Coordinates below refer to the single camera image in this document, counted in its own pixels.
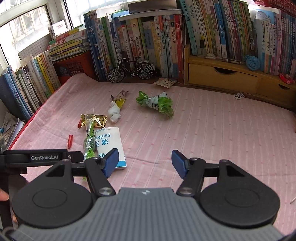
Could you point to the gold foil snack wrapper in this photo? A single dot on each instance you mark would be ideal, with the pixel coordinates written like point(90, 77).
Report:
point(97, 119)

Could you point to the white paper sachet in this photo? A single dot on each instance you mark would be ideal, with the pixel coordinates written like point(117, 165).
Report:
point(165, 82)

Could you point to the pink striped cloth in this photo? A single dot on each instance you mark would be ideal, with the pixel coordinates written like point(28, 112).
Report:
point(208, 129)

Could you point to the white framed window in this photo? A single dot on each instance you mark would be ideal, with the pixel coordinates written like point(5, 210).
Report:
point(30, 20)

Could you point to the blue yarn ball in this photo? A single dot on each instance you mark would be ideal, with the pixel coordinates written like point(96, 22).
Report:
point(252, 63)

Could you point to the clear leaf-printed wrapper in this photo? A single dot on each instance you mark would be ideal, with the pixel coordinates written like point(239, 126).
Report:
point(120, 93)

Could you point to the black model bicycle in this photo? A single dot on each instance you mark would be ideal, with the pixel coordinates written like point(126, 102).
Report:
point(144, 70)

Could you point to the white card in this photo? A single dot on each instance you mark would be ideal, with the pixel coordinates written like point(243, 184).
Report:
point(57, 29)

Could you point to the stack of flat-lying books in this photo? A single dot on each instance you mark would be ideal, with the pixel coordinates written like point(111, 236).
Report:
point(67, 42)

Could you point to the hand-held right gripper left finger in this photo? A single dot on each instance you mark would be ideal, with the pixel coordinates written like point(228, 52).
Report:
point(111, 162)

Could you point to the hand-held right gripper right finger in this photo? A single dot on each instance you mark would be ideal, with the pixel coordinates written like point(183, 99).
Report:
point(179, 162)

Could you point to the small white wrapper scrap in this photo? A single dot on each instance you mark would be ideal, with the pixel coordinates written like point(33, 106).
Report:
point(238, 95)

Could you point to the small red wrapper piece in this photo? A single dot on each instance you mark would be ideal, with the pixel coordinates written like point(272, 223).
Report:
point(70, 141)

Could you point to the row of books on organizer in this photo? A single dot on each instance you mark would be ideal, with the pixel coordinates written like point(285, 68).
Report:
point(231, 27)

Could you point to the small red toy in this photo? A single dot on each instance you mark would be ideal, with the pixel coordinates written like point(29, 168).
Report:
point(286, 78)

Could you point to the narrow green clear wrapper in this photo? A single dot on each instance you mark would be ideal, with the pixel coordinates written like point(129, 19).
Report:
point(89, 139)

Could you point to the crumpled white tissue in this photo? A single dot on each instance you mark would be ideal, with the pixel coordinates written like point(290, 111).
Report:
point(115, 113)

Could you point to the red plastic crate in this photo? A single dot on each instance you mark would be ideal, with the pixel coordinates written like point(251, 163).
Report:
point(71, 66)

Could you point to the wooden drawer organizer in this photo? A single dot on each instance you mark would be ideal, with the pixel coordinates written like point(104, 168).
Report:
point(222, 78)

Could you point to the red plastic basket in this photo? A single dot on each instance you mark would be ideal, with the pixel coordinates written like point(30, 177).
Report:
point(275, 3)

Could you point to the white flat book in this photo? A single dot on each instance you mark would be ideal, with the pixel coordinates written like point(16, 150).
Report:
point(148, 15)

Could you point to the pen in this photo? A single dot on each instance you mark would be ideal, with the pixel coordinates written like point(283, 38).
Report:
point(222, 59)

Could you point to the green and white plastic bag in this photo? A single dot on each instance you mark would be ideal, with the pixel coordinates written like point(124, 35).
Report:
point(155, 103)

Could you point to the grey flat book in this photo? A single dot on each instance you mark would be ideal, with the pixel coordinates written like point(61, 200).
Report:
point(152, 5)

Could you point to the small yellow candy wrapper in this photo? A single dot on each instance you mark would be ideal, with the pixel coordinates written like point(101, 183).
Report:
point(120, 102)

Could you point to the blue and white paper bag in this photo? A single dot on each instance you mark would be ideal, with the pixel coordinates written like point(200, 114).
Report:
point(109, 143)

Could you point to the person's left hand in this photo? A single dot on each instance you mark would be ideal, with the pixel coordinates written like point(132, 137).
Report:
point(3, 195)

